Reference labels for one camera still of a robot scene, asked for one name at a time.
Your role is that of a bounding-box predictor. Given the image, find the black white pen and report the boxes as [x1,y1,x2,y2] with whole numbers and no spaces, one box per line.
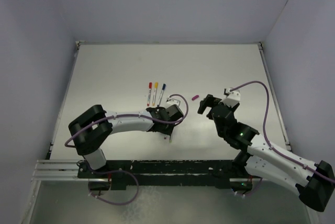
[157,89,165,106]

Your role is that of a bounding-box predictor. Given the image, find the yellow white pen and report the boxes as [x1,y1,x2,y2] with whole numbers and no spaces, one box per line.
[152,88,158,106]

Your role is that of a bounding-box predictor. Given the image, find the red white pen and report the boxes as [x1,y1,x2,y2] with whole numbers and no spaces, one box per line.
[147,88,152,107]

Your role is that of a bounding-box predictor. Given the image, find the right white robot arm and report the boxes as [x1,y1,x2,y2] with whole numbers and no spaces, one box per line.
[197,92,334,212]

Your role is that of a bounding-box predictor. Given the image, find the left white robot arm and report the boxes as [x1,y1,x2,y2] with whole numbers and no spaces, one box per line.
[68,104,185,178]

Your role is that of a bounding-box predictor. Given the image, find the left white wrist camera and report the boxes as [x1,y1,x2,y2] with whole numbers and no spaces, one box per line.
[166,98,181,107]

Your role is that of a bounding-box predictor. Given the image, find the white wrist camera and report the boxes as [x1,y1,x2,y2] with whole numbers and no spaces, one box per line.
[166,98,181,107]
[221,88,241,108]

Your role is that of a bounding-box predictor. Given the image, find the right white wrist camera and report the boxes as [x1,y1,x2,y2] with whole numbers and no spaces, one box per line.
[221,88,241,108]

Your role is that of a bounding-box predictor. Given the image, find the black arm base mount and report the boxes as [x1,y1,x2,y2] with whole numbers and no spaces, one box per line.
[77,160,253,192]

